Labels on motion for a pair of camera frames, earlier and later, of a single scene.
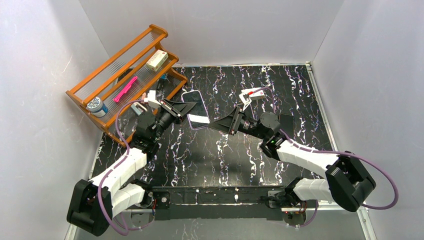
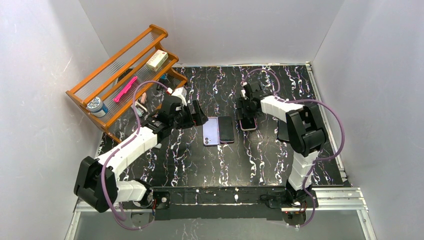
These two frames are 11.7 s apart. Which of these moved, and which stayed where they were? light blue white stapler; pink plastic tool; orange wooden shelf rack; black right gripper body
Moved: black right gripper body
Stayed: pink plastic tool; orange wooden shelf rack; light blue white stapler
